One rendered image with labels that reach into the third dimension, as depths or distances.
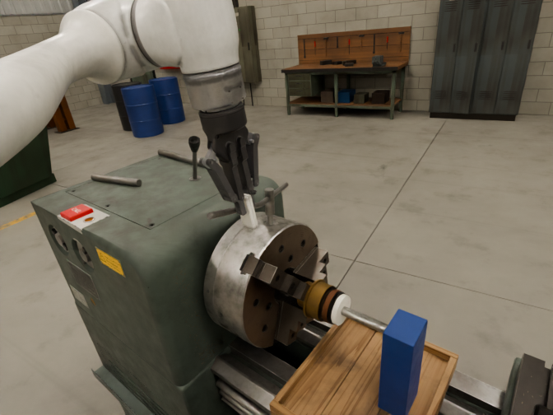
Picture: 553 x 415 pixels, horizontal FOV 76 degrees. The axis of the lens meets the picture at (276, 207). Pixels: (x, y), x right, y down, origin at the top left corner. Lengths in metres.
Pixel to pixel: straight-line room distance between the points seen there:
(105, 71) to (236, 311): 0.51
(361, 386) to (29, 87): 0.85
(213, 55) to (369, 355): 0.78
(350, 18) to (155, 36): 7.03
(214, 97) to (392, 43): 6.76
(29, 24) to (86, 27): 11.07
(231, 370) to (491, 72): 6.09
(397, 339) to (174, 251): 0.49
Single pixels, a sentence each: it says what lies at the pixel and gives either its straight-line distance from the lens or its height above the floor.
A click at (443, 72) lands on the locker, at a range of 6.64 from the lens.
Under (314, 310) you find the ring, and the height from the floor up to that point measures 1.09.
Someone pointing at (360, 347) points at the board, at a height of 0.89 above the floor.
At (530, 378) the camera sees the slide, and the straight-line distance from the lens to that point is 0.95.
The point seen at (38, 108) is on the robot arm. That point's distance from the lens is 0.35.
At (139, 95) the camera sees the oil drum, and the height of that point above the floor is 0.75.
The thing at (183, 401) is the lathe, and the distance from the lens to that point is 1.06.
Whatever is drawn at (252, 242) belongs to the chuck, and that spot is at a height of 1.23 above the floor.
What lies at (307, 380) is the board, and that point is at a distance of 0.95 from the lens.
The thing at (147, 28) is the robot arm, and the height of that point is 1.66.
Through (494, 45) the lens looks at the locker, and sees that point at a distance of 6.55.
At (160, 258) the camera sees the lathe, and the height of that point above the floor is 1.23.
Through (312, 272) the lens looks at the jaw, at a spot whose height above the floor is 1.11.
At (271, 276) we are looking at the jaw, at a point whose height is 1.18.
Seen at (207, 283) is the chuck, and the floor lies 1.14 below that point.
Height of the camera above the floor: 1.65
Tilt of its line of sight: 27 degrees down
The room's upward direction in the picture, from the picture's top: 6 degrees counter-clockwise
